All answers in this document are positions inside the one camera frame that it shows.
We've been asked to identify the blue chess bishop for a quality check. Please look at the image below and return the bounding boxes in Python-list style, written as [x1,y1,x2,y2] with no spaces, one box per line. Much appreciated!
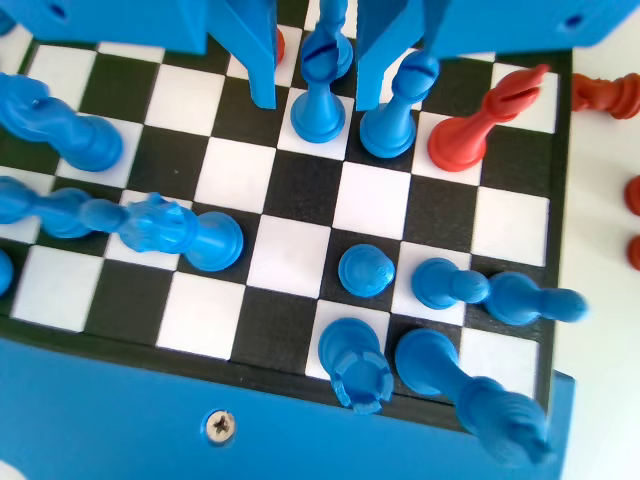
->
[289,24,354,145]
[359,49,442,159]

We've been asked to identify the red bishop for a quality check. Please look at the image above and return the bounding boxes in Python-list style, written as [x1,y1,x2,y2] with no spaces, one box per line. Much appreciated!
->
[427,63,552,173]

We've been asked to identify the black and white chessboard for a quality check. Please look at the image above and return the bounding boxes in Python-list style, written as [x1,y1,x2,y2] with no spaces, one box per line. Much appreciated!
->
[0,0,574,436]

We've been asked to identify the blue chess rook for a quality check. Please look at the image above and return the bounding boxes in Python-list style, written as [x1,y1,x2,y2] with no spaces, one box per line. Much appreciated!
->
[0,247,15,297]
[317,317,396,416]

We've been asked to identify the silver plate screw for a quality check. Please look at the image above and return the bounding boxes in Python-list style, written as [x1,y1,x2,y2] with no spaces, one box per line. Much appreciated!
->
[204,408,237,445]

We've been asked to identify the blue arm base plate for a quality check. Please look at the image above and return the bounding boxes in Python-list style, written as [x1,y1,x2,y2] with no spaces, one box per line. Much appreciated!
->
[0,337,576,480]

